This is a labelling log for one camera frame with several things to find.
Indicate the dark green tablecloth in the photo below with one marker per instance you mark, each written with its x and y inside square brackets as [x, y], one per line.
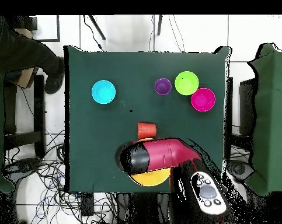
[178, 63]

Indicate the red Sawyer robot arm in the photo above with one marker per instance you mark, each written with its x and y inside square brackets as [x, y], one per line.
[164, 154]

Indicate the black stool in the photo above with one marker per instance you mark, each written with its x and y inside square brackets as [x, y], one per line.
[39, 105]

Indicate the cardboard box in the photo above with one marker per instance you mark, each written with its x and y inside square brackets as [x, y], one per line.
[26, 79]

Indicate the small pink bowl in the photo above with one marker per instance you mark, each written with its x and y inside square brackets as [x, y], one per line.
[203, 99]

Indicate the black tripod leg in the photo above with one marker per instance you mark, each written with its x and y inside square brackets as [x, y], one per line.
[159, 23]
[97, 28]

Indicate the large orange bowl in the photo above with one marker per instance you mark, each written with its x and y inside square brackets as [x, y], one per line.
[152, 178]

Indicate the black power adapter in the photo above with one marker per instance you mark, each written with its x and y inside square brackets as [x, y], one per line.
[87, 205]

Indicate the purple cup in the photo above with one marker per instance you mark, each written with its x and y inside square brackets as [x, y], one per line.
[163, 86]

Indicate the small green bowl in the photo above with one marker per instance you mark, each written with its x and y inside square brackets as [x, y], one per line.
[186, 83]

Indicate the small light blue bowl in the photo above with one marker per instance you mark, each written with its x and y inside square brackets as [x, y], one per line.
[103, 92]

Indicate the person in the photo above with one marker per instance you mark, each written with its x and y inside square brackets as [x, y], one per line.
[19, 51]

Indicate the dark grey pedestal foot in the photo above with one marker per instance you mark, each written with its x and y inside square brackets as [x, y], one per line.
[240, 169]
[26, 164]

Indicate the red cup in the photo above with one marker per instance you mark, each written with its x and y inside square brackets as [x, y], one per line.
[146, 130]

